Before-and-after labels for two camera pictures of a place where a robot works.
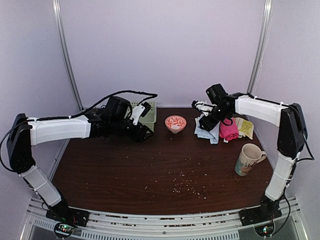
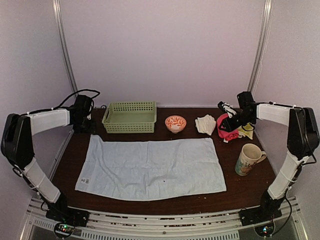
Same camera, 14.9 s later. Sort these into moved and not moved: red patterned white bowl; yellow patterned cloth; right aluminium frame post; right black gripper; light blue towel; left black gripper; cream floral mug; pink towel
Moved: left black gripper; right black gripper; light blue towel
Not moved: cream floral mug; right aluminium frame post; pink towel; red patterned white bowl; yellow patterned cloth
